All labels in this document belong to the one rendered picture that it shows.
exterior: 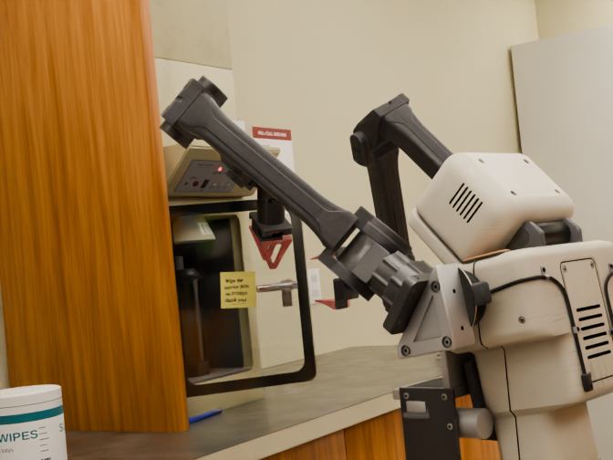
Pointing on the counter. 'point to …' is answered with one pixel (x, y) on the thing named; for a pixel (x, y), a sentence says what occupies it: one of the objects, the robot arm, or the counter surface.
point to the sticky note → (238, 289)
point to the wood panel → (88, 215)
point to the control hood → (176, 161)
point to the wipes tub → (32, 423)
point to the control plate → (202, 169)
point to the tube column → (192, 32)
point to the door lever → (277, 287)
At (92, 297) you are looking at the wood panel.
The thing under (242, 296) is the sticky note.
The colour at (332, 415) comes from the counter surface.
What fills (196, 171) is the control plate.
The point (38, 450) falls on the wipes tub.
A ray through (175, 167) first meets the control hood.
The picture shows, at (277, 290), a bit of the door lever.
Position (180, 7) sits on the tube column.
